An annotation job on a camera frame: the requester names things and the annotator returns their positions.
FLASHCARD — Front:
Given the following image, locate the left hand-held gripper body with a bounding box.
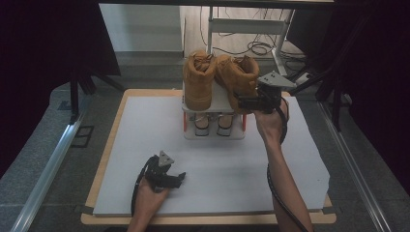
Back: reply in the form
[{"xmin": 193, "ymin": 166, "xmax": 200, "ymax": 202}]
[{"xmin": 144, "ymin": 150, "xmax": 178, "ymax": 193}]

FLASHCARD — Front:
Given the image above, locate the person's left hand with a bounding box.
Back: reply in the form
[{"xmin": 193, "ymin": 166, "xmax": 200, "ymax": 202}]
[{"xmin": 132, "ymin": 178, "xmax": 170, "ymax": 217}]

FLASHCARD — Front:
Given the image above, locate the black metal stand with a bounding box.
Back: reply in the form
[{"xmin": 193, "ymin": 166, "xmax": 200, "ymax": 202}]
[
  {"xmin": 69, "ymin": 67, "xmax": 126, "ymax": 124},
  {"xmin": 279, "ymin": 15, "xmax": 371, "ymax": 131}
]

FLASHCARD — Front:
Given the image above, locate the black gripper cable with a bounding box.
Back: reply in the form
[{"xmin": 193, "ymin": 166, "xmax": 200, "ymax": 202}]
[
  {"xmin": 266, "ymin": 96, "xmax": 308, "ymax": 232},
  {"xmin": 131, "ymin": 158, "xmax": 153, "ymax": 218}
]

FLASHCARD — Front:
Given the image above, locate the silver strap heeled sandal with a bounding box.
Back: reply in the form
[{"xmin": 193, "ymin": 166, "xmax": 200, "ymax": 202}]
[
  {"xmin": 216, "ymin": 112, "xmax": 235, "ymax": 137},
  {"xmin": 193, "ymin": 112, "xmax": 211, "ymax": 137}
]

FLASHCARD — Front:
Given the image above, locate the person's right hand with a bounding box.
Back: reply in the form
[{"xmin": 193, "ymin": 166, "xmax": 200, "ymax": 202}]
[{"xmin": 255, "ymin": 101, "xmax": 289, "ymax": 146}]

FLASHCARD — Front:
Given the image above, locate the white paper sheet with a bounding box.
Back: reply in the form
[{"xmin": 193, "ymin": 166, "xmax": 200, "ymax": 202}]
[{"xmin": 92, "ymin": 95, "xmax": 331, "ymax": 217}]

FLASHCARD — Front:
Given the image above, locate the white two-tier shoe rack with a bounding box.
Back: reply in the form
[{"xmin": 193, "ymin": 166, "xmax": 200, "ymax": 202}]
[{"xmin": 181, "ymin": 80, "xmax": 249, "ymax": 140}]

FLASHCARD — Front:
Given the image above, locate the black curtain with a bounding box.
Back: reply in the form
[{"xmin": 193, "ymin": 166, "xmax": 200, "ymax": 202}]
[
  {"xmin": 286, "ymin": 0, "xmax": 410, "ymax": 191},
  {"xmin": 0, "ymin": 0, "xmax": 121, "ymax": 177}
]

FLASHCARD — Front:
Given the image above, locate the black coiled floor cable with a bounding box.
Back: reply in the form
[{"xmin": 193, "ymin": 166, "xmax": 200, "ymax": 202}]
[{"xmin": 199, "ymin": 6, "xmax": 308, "ymax": 64}]

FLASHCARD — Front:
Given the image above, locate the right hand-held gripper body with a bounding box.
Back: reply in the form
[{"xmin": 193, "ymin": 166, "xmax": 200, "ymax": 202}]
[{"xmin": 255, "ymin": 71, "xmax": 298, "ymax": 114}]

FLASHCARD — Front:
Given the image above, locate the aluminium rail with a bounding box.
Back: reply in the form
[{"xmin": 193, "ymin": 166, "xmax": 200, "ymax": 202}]
[
  {"xmin": 317, "ymin": 101, "xmax": 393, "ymax": 232},
  {"xmin": 11, "ymin": 112, "xmax": 86, "ymax": 232}
]

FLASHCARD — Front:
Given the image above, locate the tan suede boot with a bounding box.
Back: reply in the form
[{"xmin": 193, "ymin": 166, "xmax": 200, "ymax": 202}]
[
  {"xmin": 182, "ymin": 48, "xmax": 218, "ymax": 112},
  {"xmin": 214, "ymin": 55, "xmax": 260, "ymax": 115}
]

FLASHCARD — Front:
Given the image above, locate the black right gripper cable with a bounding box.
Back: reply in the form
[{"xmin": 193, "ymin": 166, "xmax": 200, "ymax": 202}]
[{"xmin": 266, "ymin": 96, "xmax": 308, "ymax": 232}]

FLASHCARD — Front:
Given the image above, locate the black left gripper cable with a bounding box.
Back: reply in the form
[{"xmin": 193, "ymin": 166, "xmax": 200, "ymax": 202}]
[{"xmin": 131, "ymin": 158, "xmax": 153, "ymax": 218}]

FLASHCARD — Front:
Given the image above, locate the white power strip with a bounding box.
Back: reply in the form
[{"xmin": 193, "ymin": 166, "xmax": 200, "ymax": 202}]
[{"xmin": 294, "ymin": 72, "xmax": 313, "ymax": 85}]

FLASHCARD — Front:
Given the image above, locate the white metal desk frame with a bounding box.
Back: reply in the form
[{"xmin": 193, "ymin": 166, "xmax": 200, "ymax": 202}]
[{"xmin": 205, "ymin": 6, "xmax": 296, "ymax": 78}]

